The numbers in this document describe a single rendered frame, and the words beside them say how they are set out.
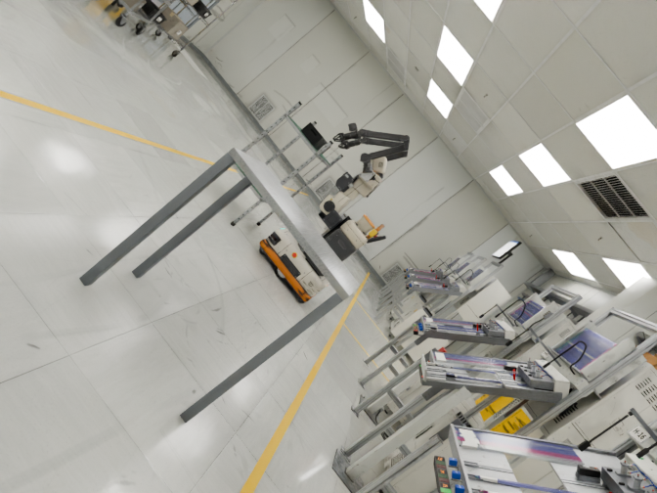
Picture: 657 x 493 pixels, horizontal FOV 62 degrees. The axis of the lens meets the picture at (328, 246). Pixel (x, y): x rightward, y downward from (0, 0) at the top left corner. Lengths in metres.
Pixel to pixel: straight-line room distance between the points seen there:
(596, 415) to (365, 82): 9.92
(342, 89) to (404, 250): 3.80
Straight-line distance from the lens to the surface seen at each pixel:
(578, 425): 3.58
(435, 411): 3.15
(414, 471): 3.55
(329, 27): 12.87
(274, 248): 4.76
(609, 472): 2.43
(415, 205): 12.05
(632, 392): 3.62
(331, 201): 4.87
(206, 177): 2.11
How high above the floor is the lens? 1.09
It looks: 7 degrees down
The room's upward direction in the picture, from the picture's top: 51 degrees clockwise
